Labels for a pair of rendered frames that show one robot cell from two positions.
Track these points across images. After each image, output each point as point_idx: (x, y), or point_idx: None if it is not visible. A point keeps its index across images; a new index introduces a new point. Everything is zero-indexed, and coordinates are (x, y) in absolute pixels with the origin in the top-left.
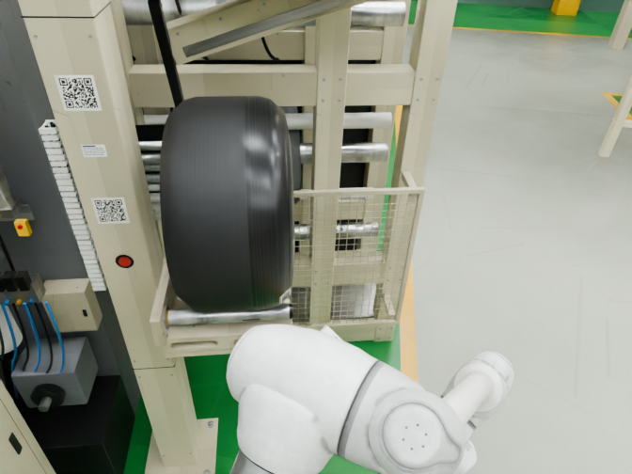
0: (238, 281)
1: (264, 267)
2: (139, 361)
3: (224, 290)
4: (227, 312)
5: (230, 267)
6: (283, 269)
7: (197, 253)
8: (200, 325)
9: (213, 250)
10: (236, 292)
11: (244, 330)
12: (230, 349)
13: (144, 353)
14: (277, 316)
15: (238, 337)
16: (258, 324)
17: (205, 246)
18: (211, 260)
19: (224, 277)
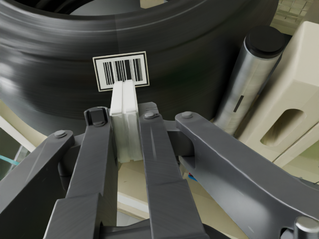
0: (50, 122)
1: (8, 93)
2: (304, 176)
3: (73, 134)
4: (218, 113)
5: (29, 116)
6: (19, 68)
7: (28, 124)
8: (239, 137)
9: (17, 114)
10: (77, 129)
11: (256, 122)
12: (284, 152)
13: (293, 169)
14: (247, 73)
15: (256, 136)
16: (267, 99)
17: (17, 115)
18: (30, 123)
19: (49, 127)
